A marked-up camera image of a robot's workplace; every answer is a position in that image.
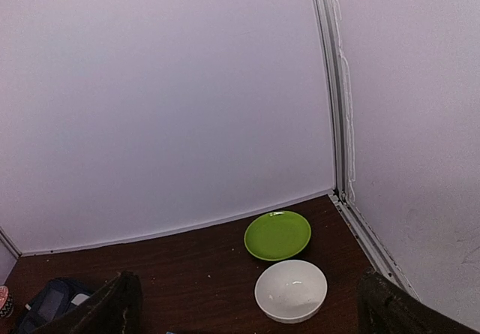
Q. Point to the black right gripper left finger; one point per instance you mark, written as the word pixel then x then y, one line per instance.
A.
pixel 114 308

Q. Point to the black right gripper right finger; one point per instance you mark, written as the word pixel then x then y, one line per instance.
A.
pixel 384 308

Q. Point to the navy blue backpack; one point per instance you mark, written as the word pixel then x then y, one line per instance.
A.
pixel 58 297

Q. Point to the white bowl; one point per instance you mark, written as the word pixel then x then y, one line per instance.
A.
pixel 291 291

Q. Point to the orange patterned bowl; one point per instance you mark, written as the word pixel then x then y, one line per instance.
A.
pixel 6 302

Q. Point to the green plate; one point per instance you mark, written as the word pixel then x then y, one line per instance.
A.
pixel 277 235

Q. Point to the aluminium frame post right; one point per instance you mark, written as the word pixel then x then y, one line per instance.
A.
pixel 328 17

